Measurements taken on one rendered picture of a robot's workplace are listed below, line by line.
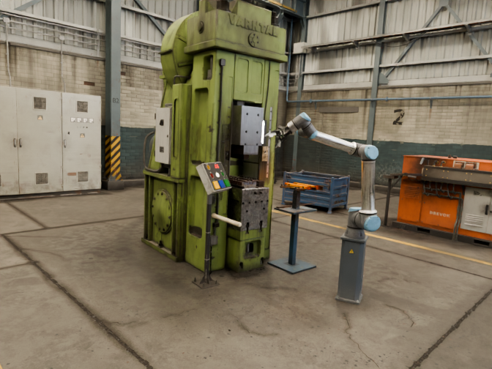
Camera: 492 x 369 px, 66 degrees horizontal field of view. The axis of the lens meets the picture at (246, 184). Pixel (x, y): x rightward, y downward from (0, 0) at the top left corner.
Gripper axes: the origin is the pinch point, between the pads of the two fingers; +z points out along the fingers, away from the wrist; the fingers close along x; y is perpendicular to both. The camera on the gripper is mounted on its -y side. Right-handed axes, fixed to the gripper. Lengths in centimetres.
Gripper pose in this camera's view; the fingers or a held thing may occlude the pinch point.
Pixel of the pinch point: (269, 141)
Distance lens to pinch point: 313.6
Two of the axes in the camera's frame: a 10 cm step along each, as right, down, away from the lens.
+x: 6.1, 5.6, 5.6
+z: -7.8, 5.5, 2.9
